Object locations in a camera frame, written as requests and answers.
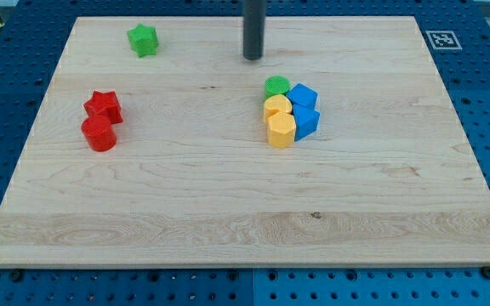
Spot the blue cube block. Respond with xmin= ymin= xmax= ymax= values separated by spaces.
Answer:
xmin=286 ymin=83 xmax=318 ymax=109

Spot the green star block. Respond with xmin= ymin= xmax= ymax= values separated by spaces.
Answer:
xmin=127 ymin=24 xmax=159 ymax=58

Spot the yellow hexagon block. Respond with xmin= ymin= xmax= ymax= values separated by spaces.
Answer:
xmin=267 ymin=111 xmax=296 ymax=149

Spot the black bolt right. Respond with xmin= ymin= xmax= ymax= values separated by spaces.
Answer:
xmin=480 ymin=266 xmax=490 ymax=280

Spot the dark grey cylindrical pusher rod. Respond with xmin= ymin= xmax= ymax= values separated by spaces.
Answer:
xmin=242 ymin=0 xmax=266 ymax=60

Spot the blue pentagon block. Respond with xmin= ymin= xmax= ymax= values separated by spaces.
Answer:
xmin=293 ymin=104 xmax=320 ymax=141

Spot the yellow heart block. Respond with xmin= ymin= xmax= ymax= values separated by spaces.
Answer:
xmin=263 ymin=94 xmax=293 ymax=123

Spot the green cylinder block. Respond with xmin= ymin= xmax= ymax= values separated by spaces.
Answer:
xmin=264 ymin=75 xmax=290 ymax=99

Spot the red star block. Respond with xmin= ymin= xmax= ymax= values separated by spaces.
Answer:
xmin=83 ymin=91 xmax=123 ymax=124

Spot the red cylinder block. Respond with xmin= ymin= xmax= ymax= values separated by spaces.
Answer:
xmin=81 ymin=115 xmax=117 ymax=152

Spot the white fiducial marker tag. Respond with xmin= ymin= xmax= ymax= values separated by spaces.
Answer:
xmin=425 ymin=30 xmax=462 ymax=50

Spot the black bolt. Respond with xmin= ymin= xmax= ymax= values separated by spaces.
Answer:
xmin=480 ymin=266 xmax=490 ymax=280
xmin=9 ymin=269 xmax=23 ymax=283

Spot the black bolt left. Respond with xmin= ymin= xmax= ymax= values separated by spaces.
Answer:
xmin=9 ymin=269 xmax=23 ymax=283

